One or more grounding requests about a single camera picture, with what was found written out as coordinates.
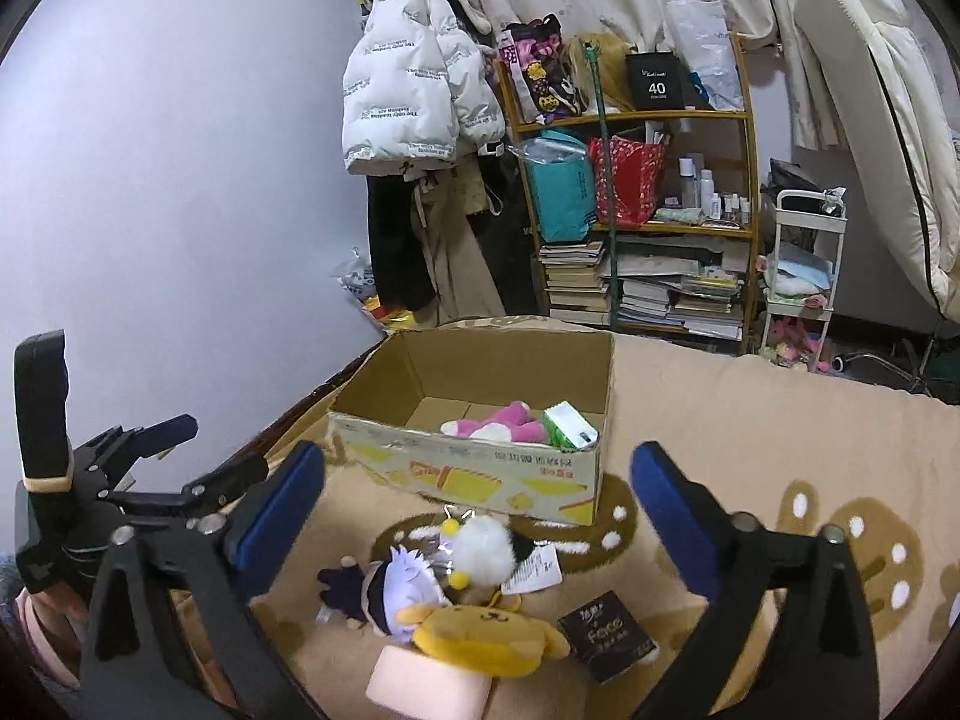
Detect black printed box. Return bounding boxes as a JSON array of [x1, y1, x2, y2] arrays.
[[556, 591, 661, 683]]

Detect beige hanging garment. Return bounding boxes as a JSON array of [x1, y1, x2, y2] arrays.
[[409, 161, 511, 323]]

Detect white-haired plush doll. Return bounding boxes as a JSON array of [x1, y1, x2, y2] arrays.
[[316, 544, 451, 642]]

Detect white plastic bag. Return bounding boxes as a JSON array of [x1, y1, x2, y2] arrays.
[[666, 0, 743, 112]]

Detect pile of books and papers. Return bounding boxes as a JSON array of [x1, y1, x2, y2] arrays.
[[615, 236, 747, 342]]

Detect cartoon printed bag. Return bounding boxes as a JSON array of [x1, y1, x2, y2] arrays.
[[499, 15, 586, 125]]

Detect green and white carton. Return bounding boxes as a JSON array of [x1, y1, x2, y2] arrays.
[[541, 402, 601, 451]]

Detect teal bag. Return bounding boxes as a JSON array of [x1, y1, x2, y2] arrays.
[[521, 131, 597, 245]]

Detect black gift box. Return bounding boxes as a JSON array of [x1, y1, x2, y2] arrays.
[[625, 51, 685, 112]]

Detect red patterned bag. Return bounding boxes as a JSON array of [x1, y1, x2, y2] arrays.
[[587, 133, 667, 230]]

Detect white puffer jacket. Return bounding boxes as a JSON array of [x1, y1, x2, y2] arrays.
[[341, 0, 505, 177]]

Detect pink plush toy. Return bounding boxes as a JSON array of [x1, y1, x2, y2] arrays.
[[440, 401, 548, 443]]

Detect green pole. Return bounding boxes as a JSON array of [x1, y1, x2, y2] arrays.
[[585, 41, 623, 331]]

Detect blond wig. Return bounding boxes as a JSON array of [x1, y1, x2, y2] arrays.
[[564, 31, 638, 115]]

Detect white printed tag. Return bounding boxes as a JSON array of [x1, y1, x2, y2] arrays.
[[499, 544, 563, 597]]

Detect black hanging garment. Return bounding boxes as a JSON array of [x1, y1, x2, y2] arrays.
[[367, 165, 443, 316]]

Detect white upright mattress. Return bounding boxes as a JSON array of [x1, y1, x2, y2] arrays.
[[793, 0, 960, 312]]

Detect person's left forearm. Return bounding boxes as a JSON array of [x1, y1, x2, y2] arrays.
[[0, 551, 87, 698]]

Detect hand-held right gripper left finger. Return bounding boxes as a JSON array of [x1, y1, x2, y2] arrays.
[[79, 441, 327, 720]]

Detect printed cardboard box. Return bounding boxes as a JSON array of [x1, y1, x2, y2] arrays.
[[328, 328, 616, 527]]

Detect wooden shelf rack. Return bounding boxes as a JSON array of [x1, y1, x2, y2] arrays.
[[495, 34, 760, 353]]

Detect beige printed blanket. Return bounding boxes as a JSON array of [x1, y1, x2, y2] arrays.
[[169, 315, 960, 720]]

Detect yellow dog plush toy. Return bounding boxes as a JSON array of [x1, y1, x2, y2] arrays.
[[394, 600, 571, 680]]

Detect colourful packets on floor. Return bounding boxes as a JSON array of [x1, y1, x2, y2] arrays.
[[334, 255, 421, 331]]

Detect pink sponge block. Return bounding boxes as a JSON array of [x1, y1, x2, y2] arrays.
[[366, 645, 496, 720]]

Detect white fluffy plush toy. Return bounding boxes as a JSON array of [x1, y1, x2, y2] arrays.
[[439, 510, 560, 593]]

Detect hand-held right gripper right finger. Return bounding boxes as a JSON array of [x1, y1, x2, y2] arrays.
[[630, 441, 880, 720]]

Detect white trolley cart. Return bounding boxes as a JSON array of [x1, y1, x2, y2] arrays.
[[757, 187, 848, 372]]

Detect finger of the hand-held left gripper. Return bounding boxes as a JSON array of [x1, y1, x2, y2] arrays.
[[111, 454, 269, 522], [71, 414, 200, 482]]

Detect group of cosmetic bottles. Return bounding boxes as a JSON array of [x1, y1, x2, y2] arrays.
[[660, 154, 752, 230]]

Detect stack of worn books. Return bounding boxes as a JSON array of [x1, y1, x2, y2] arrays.
[[538, 240, 610, 327]]

